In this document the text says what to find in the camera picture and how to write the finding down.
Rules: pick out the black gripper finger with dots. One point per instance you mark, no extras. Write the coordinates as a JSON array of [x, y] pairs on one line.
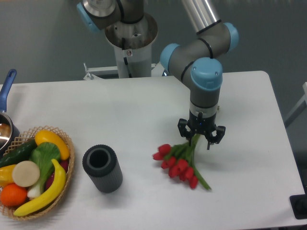
[[182, 126], [215, 136]]

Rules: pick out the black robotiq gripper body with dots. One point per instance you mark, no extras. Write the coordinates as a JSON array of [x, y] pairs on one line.
[[201, 125]]

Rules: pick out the red tulip bouquet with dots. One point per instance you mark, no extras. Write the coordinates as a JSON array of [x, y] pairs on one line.
[[180, 162]]

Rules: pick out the dark grey ribbed vase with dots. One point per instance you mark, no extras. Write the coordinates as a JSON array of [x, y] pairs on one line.
[[101, 164]]

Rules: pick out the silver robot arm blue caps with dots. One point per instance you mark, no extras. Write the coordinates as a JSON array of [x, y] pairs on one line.
[[196, 64]]

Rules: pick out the black device at edge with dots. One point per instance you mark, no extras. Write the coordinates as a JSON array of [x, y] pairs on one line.
[[299, 206]]

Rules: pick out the dark red vegetable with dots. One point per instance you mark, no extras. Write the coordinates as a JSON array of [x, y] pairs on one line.
[[65, 165]]

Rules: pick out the yellow banana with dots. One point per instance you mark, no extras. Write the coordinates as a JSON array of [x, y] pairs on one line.
[[48, 196]]

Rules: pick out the green bok choy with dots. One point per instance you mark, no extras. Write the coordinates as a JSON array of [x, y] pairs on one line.
[[42, 157]]

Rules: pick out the yellow squash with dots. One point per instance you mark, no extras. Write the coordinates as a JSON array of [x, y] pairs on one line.
[[51, 137]]

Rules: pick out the beige round slice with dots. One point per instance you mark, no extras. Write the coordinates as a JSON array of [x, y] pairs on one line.
[[25, 173]]

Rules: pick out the green cucumber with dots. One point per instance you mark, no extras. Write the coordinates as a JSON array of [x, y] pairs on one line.
[[19, 154]]

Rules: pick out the orange fruit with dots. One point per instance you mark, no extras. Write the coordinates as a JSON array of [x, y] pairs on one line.
[[13, 195]]

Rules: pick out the yellow pepper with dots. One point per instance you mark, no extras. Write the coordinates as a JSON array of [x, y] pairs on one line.
[[6, 175]]

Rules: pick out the woven wicker basket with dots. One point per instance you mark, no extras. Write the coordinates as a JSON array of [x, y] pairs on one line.
[[25, 137]]

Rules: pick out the white frame at right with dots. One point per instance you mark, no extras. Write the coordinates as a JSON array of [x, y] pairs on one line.
[[297, 109]]

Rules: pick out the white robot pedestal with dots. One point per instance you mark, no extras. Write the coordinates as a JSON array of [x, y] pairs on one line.
[[132, 45]]

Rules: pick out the white metal mounting frame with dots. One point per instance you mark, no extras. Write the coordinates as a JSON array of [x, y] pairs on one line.
[[111, 72]]

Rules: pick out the blue handled saucepan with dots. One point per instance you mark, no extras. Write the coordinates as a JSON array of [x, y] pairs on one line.
[[8, 131]]

